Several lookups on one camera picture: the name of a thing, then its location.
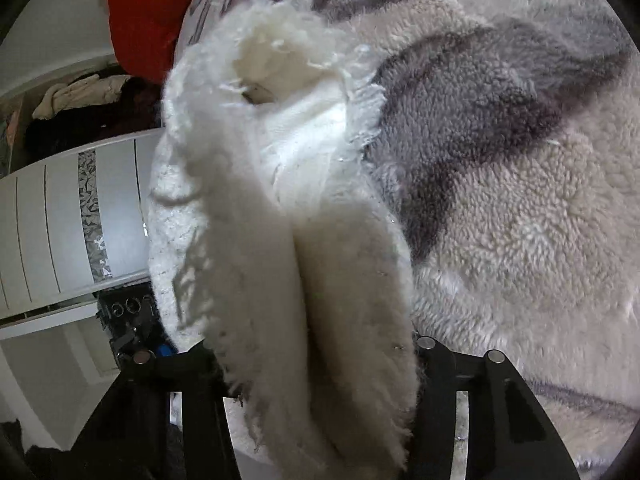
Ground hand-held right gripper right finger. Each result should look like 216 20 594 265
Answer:
413 336 581 480

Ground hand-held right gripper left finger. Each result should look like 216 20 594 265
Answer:
70 339 242 480

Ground white fluffy garment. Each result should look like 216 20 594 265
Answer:
145 0 422 480

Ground dark clothes pile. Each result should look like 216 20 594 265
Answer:
25 77 164 162

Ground beige crumpled clothes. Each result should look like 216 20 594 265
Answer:
32 74 132 121

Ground white cabinet with patterned strip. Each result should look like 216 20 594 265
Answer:
0 127 166 332

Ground floral fleece blanket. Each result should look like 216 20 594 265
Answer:
175 0 640 467

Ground red cloth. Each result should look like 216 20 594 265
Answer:
106 0 209 86

